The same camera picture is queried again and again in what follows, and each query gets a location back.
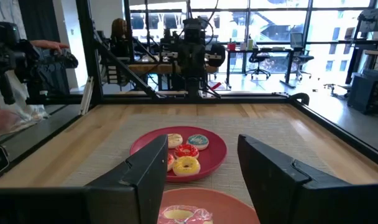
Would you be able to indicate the black handheld device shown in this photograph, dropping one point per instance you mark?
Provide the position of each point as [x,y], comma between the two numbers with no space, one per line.
[5,59]

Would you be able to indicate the black aluminium table frame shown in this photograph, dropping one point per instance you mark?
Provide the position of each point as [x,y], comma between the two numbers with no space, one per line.
[207,99]

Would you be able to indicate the small red donut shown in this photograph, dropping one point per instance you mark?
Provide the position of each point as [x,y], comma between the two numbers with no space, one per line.
[186,148]

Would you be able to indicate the white aluminium strip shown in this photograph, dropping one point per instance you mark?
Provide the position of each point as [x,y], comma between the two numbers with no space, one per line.
[86,95]

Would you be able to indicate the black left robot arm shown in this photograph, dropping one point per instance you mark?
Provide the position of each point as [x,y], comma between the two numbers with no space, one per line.
[192,84]

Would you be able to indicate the red cup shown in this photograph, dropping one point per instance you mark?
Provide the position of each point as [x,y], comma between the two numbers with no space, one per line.
[231,46]

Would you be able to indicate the grey woven placemat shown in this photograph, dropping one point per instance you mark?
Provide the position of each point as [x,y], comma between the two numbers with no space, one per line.
[270,133]

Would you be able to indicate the large pink donut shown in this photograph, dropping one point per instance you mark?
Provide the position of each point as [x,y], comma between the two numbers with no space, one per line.
[201,214]

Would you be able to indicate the orange and white donut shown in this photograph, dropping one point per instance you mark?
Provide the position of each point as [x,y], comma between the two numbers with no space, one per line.
[175,140]

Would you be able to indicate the black office desk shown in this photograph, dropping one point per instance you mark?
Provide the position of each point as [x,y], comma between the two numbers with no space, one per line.
[270,49]

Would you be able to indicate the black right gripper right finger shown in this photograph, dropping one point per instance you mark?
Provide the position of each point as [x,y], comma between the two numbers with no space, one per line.
[270,180]

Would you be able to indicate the black wall monitor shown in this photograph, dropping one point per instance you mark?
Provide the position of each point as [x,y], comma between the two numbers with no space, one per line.
[372,18]

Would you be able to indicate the small yellow donut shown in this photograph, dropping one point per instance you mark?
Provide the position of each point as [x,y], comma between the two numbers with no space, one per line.
[186,169]

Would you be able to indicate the grey computer cabinet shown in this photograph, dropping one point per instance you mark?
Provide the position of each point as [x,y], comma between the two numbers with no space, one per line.
[367,90]

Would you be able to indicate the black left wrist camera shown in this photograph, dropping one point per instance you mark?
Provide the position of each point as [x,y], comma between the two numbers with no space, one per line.
[192,28]

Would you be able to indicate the pink round plate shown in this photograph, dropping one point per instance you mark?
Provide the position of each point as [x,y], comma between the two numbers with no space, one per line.
[229,208]

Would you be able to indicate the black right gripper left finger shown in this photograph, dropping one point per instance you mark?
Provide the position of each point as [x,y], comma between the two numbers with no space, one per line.
[139,186]

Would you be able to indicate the red round plate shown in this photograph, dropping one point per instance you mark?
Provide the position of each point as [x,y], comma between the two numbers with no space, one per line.
[214,155]

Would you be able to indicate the white plastic bag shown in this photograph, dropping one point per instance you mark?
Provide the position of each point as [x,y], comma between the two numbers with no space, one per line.
[24,107]

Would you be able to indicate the small blue donut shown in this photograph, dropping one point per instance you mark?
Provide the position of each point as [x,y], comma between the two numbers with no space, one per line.
[197,140]

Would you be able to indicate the black office chair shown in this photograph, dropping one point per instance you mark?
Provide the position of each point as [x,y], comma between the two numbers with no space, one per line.
[259,59]
[301,57]

